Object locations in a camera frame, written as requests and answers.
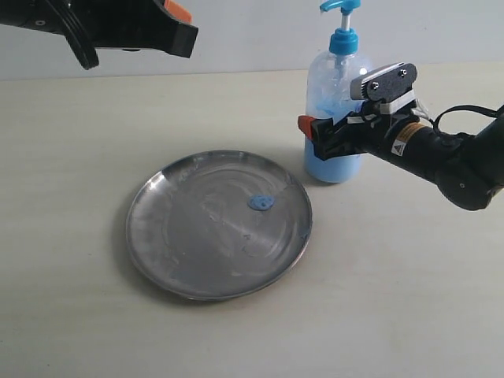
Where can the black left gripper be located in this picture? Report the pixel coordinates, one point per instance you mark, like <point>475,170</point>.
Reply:
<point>126,25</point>

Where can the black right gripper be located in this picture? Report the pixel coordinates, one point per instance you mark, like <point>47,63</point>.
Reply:
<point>361,132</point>

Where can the blue pump dispenser bottle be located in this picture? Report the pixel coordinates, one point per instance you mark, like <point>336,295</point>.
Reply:
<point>328,91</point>

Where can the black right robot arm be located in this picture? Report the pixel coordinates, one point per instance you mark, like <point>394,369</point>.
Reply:
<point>467,169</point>

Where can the blue soap blob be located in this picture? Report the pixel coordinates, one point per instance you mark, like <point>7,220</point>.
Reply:
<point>261,202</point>

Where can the round stainless steel plate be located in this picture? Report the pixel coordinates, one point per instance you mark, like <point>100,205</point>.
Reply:
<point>190,232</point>

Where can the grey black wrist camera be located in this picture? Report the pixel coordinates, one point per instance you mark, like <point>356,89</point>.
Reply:
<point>389,87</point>

